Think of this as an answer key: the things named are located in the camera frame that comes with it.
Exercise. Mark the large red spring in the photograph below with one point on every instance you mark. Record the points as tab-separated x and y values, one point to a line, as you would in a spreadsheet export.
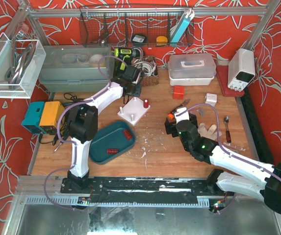
146	104

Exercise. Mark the black wire wall basket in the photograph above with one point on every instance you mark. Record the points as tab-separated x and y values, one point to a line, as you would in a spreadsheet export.
114	25

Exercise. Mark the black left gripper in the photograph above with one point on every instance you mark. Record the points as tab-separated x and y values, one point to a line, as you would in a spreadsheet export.
135	89

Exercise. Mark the white plastic storage box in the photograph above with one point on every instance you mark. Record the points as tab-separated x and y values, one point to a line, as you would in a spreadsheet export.
191	69

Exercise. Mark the green cordless drill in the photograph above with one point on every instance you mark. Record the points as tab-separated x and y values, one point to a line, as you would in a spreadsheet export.
127	55

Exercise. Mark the small red spring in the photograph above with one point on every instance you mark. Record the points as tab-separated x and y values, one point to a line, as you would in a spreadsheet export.
112	151
127	134

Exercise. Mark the white bench power supply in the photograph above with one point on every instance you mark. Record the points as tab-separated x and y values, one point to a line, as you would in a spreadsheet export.
241	70

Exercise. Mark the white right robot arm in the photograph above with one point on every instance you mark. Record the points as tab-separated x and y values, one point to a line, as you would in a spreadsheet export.
234	172

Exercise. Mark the orange cube power socket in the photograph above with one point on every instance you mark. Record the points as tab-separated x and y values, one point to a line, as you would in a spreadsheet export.
178	92

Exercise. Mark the white cube power socket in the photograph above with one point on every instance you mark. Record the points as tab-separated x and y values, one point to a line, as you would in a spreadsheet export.
210	99

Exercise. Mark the white work glove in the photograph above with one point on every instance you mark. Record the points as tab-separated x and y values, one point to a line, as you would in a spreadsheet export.
210	133

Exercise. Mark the grey plastic toolbox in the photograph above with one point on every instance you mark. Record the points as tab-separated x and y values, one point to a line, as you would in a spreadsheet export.
75	68

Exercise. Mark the black mounting rail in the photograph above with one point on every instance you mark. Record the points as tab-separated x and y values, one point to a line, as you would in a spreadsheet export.
142	190

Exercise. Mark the white peg base plate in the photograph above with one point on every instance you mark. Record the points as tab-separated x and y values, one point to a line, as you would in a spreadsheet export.
133	111

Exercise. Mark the yellow teal soldering station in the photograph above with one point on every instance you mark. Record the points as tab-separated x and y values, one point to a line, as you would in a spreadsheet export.
42	117

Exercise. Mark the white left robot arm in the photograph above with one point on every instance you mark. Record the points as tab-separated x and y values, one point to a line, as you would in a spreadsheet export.
83	116

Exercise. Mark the teal plastic tray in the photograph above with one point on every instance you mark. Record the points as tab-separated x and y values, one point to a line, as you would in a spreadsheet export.
110	136

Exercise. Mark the wicker basket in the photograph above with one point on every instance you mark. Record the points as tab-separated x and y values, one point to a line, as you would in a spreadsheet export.
149	67

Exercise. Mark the clear acrylic bin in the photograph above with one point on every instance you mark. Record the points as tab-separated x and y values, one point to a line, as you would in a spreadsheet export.
20	65

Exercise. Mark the aluminium L bracket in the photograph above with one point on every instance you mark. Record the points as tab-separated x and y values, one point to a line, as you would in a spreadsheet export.
200	111

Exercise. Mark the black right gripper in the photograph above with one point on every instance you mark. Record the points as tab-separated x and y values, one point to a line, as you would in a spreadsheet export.
169	126

